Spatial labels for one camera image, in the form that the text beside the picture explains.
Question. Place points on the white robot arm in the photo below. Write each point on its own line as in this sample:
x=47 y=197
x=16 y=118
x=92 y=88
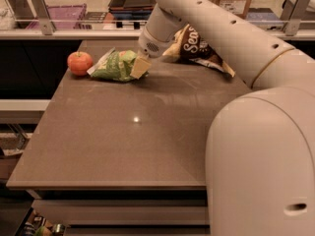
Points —
x=260 y=152

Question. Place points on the metal rail bracket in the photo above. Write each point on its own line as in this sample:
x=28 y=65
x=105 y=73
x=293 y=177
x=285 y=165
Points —
x=45 y=24
x=293 y=23

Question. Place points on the dark tray stack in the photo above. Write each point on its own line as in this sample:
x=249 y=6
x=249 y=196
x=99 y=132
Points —
x=131 y=9

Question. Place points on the red apple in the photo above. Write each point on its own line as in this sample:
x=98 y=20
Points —
x=79 y=62

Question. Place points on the purple plastic crate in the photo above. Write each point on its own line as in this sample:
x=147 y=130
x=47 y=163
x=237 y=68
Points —
x=67 y=17

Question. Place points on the brown Sensible Portions chip bag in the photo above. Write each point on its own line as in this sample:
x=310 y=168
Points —
x=189 y=46

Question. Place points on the green jalapeno kettle chip bag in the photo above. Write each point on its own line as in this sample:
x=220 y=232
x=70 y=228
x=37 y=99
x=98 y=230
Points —
x=115 y=66

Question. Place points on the left metal rail bracket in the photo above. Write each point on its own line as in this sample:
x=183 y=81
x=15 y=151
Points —
x=45 y=24

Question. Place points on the right metal rail bracket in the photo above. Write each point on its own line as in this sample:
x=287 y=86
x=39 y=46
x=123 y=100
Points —
x=293 y=23

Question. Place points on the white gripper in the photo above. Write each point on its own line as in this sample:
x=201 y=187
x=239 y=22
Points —
x=148 y=46

